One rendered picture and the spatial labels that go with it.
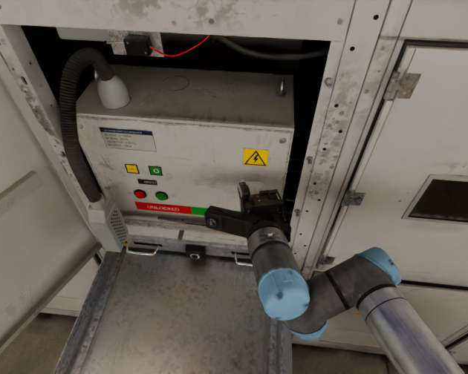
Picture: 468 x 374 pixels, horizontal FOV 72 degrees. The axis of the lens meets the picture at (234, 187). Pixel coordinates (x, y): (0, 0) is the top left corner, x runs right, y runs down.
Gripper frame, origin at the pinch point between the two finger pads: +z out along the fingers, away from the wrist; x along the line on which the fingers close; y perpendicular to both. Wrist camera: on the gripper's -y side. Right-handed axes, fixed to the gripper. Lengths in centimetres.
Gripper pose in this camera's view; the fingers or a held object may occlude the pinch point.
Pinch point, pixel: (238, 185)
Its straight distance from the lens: 78.3
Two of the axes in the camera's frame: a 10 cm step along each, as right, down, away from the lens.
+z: -1.4, -5.4, 8.3
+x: -0.4, -8.3, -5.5
